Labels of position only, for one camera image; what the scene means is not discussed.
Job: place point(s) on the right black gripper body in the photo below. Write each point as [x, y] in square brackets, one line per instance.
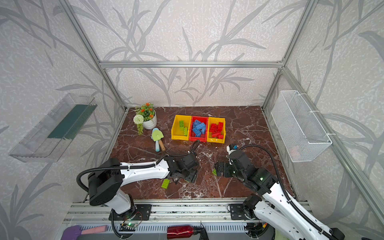
[224, 168]

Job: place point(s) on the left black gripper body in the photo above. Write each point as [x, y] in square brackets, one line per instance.
[186, 173]

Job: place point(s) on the blue brick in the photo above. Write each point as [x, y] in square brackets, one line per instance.
[201, 128]
[197, 132]
[196, 123]

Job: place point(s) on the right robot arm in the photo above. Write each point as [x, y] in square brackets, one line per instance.
[271, 203]

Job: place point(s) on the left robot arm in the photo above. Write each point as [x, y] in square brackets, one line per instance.
[103, 184]

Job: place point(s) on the left yellow bin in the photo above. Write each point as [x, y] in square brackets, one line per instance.
[175, 132]

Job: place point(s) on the yellow bin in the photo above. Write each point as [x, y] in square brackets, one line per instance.
[175, 132]
[210, 139]

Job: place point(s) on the light blue garden trowel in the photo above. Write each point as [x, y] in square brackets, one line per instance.
[156, 137]

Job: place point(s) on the red bin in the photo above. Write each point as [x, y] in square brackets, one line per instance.
[202, 138]

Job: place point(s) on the right yellow bin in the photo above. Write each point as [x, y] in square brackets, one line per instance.
[210, 139]

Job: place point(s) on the potted plant white pot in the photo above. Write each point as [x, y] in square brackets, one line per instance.
[145, 118]

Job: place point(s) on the red metal bottle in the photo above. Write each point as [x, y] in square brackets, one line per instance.
[180, 232]

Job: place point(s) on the electronics board with led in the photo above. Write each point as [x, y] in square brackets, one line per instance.
[128, 227]

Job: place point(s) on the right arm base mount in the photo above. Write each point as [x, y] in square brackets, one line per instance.
[237, 212]

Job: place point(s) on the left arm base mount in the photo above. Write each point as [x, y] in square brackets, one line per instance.
[141, 213]

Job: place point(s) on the white wire basket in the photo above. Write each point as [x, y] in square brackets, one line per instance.
[302, 133]

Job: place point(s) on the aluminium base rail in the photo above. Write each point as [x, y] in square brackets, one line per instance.
[162, 211]

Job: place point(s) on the purple tool pink handle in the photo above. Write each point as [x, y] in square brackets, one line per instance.
[72, 233]

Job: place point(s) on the clear plastic wall shelf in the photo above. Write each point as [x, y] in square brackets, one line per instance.
[50, 138]

